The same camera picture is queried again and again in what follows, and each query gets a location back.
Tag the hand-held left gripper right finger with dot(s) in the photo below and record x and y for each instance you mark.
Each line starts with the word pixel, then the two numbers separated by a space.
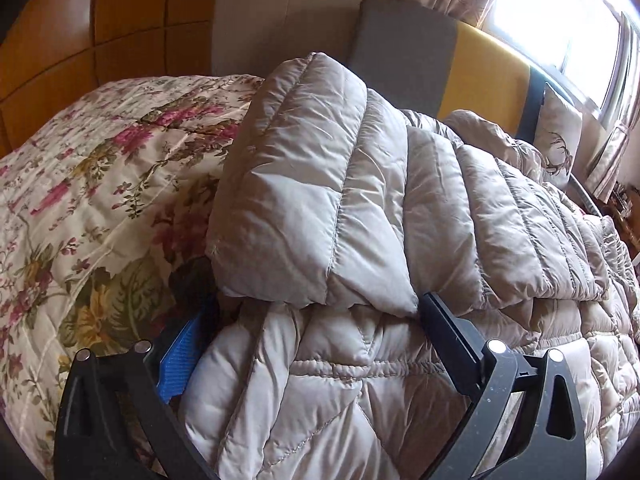
pixel 450 330

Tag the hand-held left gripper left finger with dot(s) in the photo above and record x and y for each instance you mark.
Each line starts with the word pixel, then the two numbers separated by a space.
pixel 180 355

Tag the beige quilted puffer jacket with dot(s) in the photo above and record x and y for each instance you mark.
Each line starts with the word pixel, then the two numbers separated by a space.
pixel 350 185

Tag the floral quilted bedspread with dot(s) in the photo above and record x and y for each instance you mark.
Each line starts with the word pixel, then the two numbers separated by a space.
pixel 75 200

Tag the grey curved bar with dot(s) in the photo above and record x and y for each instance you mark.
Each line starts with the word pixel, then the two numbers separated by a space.
pixel 584 195

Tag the cluttered side table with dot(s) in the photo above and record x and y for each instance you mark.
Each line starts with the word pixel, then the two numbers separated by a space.
pixel 625 220

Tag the cream deer print pillow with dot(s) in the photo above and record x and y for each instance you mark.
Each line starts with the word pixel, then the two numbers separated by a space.
pixel 557 130

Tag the grey yellow blue headboard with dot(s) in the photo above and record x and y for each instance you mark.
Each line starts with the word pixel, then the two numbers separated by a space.
pixel 400 60

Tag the bright window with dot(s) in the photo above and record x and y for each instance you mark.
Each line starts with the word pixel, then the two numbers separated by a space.
pixel 560 20

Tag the orange wooden panelled cabinet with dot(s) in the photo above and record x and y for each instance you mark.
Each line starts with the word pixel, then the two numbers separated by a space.
pixel 100 35

